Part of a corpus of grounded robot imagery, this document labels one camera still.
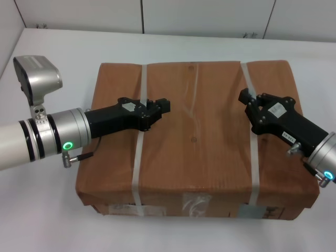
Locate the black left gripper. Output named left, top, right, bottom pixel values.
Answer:
left=85, top=97, right=172, bottom=140

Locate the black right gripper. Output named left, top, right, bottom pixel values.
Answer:
left=238, top=88, right=329, bottom=159

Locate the large brown cardboard box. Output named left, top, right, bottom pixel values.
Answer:
left=74, top=60, right=322, bottom=221

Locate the white plastic packing strap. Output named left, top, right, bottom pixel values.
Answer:
left=240, top=62, right=261, bottom=207
left=130, top=63, right=149, bottom=211

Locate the clear tape patch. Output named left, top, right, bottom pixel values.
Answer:
left=182, top=193, right=213, bottom=217

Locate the pale blue shipping label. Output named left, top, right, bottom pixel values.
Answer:
left=239, top=204, right=285, bottom=219

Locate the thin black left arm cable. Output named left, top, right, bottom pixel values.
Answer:
left=61, top=135, right=102, bottom=169

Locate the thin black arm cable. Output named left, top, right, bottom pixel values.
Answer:
left=61, top=135, right=102, bottom=169
left=302, top=160, right=328, bottom=187

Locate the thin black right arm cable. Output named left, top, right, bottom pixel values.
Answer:
left=302, top=160, right=328, bottom=187

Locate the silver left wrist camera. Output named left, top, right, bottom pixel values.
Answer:
left=13, top=55, right=64, bottom=124

